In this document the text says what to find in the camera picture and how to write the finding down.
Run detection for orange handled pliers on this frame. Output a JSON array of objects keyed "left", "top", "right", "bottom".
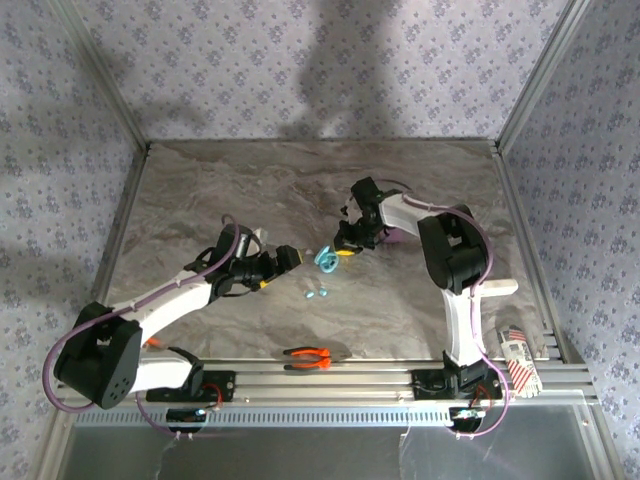
[{"left": 282, "top": 346, "right": 352, "bottom": 373}]

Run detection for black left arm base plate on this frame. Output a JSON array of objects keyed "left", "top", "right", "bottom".
[{"left": 145, "top": 369, "right": 237, "bottom": 402}]

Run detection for blue earbud charging case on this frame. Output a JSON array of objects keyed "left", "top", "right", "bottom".
[{"left": 313, "top": 244, "right": 339, "bottom": 274}]

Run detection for grey metal panel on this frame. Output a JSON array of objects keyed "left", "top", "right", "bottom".
[{"left": 49, "top": 424, "right": 616, "bottom": 480}]

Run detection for white plastic block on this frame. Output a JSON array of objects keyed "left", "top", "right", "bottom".
[{"left": 478, "top": 278, "right": 520, "bottom": 297}]

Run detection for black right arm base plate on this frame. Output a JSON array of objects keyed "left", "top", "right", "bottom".
[{"left": 412, "top": 368, "right": 504, "bottom": 401}]

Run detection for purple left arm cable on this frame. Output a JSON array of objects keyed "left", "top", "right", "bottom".
[{"left": 42, "top": 214, "right": 242, "bottom": 444}]

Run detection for aluminium mounting rail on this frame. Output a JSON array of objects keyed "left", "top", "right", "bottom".
[{"left": 52, "top": 357, "right": 599, "bottom": 407}]

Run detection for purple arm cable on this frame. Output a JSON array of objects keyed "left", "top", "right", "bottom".
[
  {"left": 42, "top": 214, "right": 242, "bottom": 444},
  {"left": 372, "top": 177, "right": 514, "bottom": 441}
]

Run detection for grey slotted cable duct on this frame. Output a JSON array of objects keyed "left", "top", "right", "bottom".
[{"left": 74, "top": 405, "right": 586, "bottom": 429}]

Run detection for red white striped card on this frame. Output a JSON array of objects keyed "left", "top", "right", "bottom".
[{"left": 498, "top": 327, "right": 545, "bottom": 399}]

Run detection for aluminium frame post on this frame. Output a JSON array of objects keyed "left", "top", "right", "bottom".
[
  {"left": 498, "top": 0, "right": 596, "bottom": 151},
  {"left": 49, "top": 0, "right": 152, "bottom": 151}
]

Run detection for black circuit board holder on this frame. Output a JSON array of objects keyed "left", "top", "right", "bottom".
[
  {"left": 166, "top": 407, "right": 211, "bottom": 434},
  {"left": 448, "top": 407, "right": 487, "bottom": 432}
]

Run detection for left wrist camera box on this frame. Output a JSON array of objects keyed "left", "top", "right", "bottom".
[{"left": 238, "top": 227, "right": 271, "bottom": 259}]

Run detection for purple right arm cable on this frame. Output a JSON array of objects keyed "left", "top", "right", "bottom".
[{"left": 372, "top": 177, "right": 514, "bottom": 441}]

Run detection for aluminium table side rail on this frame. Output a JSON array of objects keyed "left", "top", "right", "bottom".
[
  {"left": 492, "top": 142, "right": 586, "bottom": 366},
  {"left": 59, "top": 144, "right": 154, "bottom": 366}
]

